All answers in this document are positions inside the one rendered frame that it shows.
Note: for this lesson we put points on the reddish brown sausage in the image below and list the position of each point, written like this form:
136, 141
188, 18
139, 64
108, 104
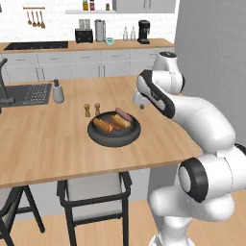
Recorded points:
124, 113
114, 126

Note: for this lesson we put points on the dark grey sink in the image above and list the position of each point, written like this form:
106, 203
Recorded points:
29, 94

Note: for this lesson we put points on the clear glass bottle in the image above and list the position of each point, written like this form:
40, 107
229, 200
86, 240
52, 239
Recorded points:
125, 34
133, 34

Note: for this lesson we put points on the small teal box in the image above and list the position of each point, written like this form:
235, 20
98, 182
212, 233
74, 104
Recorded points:
110, 41

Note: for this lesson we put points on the white wall shelf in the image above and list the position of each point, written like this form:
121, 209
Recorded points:
91, 12

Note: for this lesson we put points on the wooden hanging spatula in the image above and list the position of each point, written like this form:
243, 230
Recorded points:
42, 21

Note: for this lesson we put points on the wooden rail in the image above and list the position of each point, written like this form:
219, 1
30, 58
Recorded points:
33, 8

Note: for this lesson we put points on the golden hot dog bun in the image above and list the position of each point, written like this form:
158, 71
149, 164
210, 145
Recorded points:
120, 120
103, 125

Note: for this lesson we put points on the dark grey bowl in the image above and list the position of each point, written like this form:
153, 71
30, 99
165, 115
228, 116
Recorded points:
112, 138

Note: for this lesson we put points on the wooden hanging spoon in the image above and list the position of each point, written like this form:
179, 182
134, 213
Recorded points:
38, 19
34, 19
29, 19

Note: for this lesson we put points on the grey soap dispenser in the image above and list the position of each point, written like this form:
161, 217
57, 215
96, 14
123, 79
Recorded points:
58, 93

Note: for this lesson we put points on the grey wall cupboard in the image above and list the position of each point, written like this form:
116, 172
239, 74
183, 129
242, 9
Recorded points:
144, 5

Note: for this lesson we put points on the wooden shaker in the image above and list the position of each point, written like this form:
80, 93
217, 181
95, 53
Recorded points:
97, 109
87, 110

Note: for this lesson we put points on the black hob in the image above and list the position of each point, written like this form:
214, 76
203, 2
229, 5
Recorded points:
36, 45

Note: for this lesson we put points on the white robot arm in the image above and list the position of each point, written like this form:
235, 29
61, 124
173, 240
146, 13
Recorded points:
205, 125

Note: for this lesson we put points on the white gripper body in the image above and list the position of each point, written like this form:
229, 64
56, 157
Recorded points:
139, 97

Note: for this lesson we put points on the black chair with grey seat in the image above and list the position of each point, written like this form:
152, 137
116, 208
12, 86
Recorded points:
96, 192
9, 208

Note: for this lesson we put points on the black coffee machine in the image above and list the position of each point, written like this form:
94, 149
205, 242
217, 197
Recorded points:
143, 32

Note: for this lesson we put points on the red jar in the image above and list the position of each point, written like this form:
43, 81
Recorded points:
92, 5

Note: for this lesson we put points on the black toaster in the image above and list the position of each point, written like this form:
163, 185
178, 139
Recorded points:
84, 36

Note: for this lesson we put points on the yellow jar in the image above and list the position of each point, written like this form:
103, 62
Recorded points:
85, 5

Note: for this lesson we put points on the run of grey base cupboards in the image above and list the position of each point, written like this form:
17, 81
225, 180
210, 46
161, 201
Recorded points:
83, 65

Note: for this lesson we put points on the small brown jar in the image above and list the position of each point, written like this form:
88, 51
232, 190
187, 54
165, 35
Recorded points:
107, 7

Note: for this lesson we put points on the black tap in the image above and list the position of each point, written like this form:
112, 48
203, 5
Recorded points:
4, 86

